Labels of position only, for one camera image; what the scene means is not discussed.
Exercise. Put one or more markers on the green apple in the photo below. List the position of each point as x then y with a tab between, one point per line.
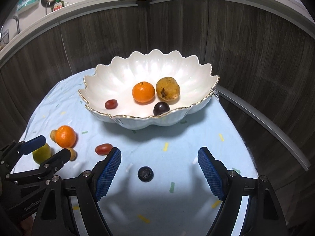
42	154

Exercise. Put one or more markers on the dark blueberry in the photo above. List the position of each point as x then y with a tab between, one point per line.
145	174

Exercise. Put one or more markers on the left hand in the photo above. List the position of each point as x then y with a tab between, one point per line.
26	226

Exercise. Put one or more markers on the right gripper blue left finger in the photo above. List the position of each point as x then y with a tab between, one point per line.
106	173

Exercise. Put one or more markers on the dark purple plum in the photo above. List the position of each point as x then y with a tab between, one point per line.
160	108

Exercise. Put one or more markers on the green dish soap bottle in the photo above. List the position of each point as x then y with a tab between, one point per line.
57	5

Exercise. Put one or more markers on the white scalloped ceramic bowl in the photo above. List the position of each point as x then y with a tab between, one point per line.
117	79

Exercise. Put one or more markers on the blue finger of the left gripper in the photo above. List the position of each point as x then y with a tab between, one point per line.
55	162
32	145

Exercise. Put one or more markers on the orange tangerine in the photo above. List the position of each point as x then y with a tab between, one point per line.
65	136
143	92

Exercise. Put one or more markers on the wire sink caddy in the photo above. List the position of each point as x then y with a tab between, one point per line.
4	38

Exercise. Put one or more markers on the light blue patterned cloth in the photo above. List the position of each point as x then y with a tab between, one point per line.
159	188

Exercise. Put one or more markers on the yellow mango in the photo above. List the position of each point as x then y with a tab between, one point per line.
168	89

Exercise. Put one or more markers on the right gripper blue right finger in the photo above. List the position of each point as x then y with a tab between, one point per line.
212	174

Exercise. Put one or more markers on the chrome kitchen faucet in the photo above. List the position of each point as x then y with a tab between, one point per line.
16	19

